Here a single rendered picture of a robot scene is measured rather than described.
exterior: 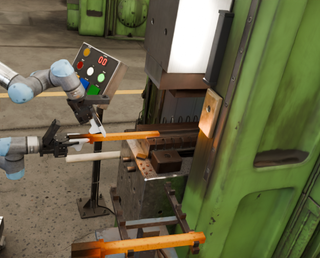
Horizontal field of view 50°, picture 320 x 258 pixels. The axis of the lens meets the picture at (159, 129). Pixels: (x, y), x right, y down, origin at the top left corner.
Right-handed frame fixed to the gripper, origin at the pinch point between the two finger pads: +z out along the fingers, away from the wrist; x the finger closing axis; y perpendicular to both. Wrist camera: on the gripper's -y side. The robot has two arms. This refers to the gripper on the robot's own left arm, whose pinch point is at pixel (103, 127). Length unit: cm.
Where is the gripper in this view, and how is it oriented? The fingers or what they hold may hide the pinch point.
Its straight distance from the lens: 155.9
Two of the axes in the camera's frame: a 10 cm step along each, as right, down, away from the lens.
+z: 3.2, 7.2, 6.2
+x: 3.5, 5.2, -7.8
